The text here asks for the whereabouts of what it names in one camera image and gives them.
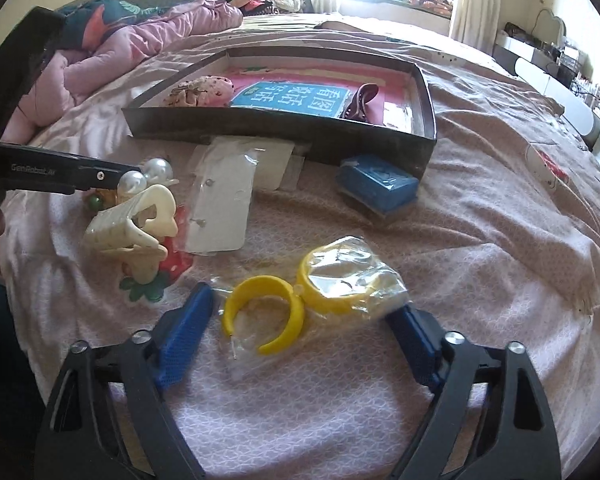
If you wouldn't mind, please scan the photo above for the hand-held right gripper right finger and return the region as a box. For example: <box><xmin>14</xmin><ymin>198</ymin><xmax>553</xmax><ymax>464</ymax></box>
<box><xmin>384</xmin><ymin>306</ymin><xmax>563</xmax><ymax>480</ymax></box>

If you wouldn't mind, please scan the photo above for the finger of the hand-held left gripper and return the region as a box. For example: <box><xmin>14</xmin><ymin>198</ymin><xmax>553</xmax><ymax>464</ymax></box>
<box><xmin>75</xmin><ymin>154</ymin><xmax>143</xmax><ymax>196</ymax></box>

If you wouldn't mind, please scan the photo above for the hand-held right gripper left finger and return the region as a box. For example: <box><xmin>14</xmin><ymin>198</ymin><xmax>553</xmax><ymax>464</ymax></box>
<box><xmin>34</xmin><ymin>282</ymin><xmax>216</xmax><ymax>480</ymax></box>

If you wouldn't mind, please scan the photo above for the pearl hair tie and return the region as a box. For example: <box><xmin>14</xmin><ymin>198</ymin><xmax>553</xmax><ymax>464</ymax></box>
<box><xmin>116</xmin><ymin>157</ymin><xmax>180</xmax><ymax>207</ymax></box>

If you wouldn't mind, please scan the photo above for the cream hair claw clip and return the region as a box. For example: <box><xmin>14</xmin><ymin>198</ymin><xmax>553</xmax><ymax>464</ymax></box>
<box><xmin>82</xmin><ymin>185</ymin><xmax>180</xmax><ymax>287</ymax></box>

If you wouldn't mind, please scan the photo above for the small clear plastic bag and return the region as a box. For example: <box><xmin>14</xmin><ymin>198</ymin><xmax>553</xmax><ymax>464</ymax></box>
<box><xmin>227</xmin><ymin>332</ymin><xmax>263</xmax><ymax>378</ymax></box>

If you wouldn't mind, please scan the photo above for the bare yellow bangle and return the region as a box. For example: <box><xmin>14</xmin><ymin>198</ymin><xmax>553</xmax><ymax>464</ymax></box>
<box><xmin>221</xmin><ymin>275</ymin><xmax>306</xmax><ymax>357</ymax></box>

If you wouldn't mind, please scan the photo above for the clear bag with earring card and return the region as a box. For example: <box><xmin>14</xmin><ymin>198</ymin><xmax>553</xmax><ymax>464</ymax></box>
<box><xmin>184</xmin><ymin>136</ymin><xmax>257</xmax><ymax>256</ymax></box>

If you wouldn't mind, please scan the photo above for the floral fabric scrunchie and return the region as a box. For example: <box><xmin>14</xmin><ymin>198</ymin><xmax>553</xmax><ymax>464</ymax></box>
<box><xmin>161</xmin><ymin>74</ymin><xmax>235</xmax><ymax>108</ymax></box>

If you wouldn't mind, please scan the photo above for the small blue box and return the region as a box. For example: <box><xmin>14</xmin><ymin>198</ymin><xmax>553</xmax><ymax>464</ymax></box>
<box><xmin>336</xmin><ymin>154</ymin><xmax>421</xmax><ymax>223</ymax></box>

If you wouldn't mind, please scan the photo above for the white card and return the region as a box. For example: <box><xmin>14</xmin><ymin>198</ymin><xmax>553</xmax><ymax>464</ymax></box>
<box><xmin>240</xmin><ymin>139</ymin><xmax>312</xmax><ymax>192</ymax></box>

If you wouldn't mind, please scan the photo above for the shallow black box pink lining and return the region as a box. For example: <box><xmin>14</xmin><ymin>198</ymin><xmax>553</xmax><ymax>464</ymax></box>
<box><xmin>121</xmin><ymin>46</ymin><xmax>439</xmax><ymax>182</ymax></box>

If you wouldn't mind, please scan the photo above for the maroon studded hair clip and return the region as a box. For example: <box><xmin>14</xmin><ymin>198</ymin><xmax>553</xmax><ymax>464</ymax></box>
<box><xmin>341</xmin><ymin>82</ymin><xmax>380</xmax><ymax>123</ymax></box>

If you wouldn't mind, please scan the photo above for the black printed cloth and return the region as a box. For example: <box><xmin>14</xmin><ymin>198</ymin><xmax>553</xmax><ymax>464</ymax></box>
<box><xmin>0</xmin><ymin>6</ymin><xmax>68</xmax><ymax>142</ymax></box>

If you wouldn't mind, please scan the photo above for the pink quilt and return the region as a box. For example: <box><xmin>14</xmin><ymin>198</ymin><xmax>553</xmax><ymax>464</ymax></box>
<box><xmin>0</xmin><ymin>0</ymin><xmax>245</xmax><ymax>145</ymax></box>

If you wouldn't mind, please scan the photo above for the dark floral blanket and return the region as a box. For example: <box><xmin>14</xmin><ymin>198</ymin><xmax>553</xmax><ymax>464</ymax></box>
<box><xmin>55</xmin><ymin>0</ymin><xmax>153</xmax><ymax>51</ymax></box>

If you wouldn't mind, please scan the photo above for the folded beige cloth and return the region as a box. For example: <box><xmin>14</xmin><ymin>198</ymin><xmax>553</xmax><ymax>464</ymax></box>
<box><xmin>312</xmin><ymin>17</ymin><xmax>396</xmax><ymax>41</ymax></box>

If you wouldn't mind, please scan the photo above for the white dresser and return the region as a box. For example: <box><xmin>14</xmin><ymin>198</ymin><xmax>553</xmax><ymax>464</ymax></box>
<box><xmin>492</xmin><ymin>30</ymin><xmax>600</xmax><ymax>153</ymax></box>

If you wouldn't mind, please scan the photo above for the cream curtain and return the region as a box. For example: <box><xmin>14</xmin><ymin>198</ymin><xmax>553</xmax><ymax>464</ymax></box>
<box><xmin>450</xmin><ymin>0</ymin><xmax>503</xmax><ymax>53</ymax></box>

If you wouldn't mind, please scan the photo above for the cloud-shaped mirror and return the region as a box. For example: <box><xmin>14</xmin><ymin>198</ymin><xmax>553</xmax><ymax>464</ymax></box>
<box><xmin>532</xmin><ymin>7</ymin><xmax>568</xmax><ymax>46</ymax></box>

